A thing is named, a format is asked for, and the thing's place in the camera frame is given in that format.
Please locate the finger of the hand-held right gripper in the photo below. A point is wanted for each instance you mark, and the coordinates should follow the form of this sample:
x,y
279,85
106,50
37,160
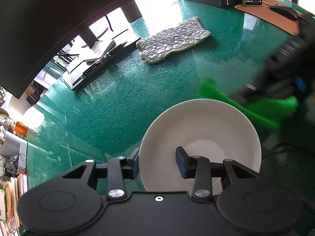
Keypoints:
x,y
295,87
253,91

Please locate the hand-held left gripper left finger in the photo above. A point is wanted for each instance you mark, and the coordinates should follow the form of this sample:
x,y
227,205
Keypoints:
x,y
135,163

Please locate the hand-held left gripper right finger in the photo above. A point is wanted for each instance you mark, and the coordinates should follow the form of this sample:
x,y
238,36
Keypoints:
x,y
181,163

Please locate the bright green cloth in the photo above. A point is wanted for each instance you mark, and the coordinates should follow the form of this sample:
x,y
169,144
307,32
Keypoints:
x,y
265,108

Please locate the white bowl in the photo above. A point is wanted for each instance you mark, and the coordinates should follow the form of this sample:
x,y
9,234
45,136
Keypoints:
x,y
196,130

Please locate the black computer mouse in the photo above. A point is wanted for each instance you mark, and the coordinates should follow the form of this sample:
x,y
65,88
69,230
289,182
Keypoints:
x,y
285,12

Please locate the brown mouse pad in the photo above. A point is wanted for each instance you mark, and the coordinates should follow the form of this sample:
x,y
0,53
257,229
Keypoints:
x,y
265,12

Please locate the silver quilted cloth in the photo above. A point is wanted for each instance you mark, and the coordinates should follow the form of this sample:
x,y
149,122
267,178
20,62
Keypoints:
x,y
172,39

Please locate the black monitor stand base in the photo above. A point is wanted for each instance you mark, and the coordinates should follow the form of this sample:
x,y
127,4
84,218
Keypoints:
x,y
81,71

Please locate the black pen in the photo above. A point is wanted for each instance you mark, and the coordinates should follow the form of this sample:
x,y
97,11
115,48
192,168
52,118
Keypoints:
x,y
110,52

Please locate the orange container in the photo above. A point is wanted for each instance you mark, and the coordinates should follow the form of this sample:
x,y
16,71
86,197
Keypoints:
x,y
19,128

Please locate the grey pen holder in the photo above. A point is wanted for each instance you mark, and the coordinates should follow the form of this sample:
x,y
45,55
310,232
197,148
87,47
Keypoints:
x,y
11,147

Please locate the wooden boards stack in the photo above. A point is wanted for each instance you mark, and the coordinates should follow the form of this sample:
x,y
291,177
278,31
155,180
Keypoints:
x,y
12,196

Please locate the grey cylindrical post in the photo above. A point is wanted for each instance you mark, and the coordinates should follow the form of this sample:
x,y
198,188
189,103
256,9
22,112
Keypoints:
x,y
131,9

